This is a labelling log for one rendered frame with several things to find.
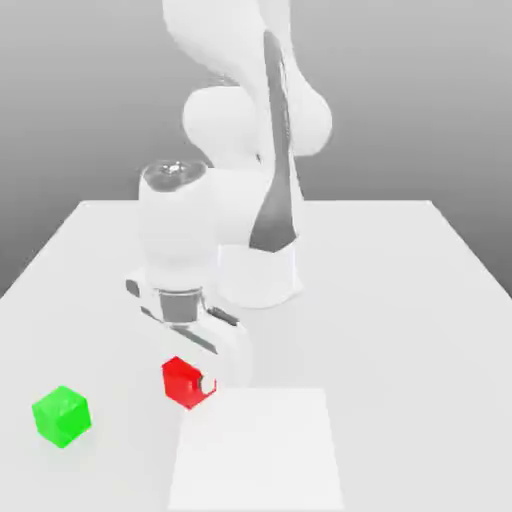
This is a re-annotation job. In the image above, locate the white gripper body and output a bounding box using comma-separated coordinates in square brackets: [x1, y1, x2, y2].
[167, 306, 256, 388]

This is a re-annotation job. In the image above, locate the small red cube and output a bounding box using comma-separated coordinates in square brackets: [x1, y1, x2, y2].
[161, 355, 218, 412]

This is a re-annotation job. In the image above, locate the small green cube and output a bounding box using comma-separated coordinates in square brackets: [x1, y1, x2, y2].
[31, 384, 93, 450]

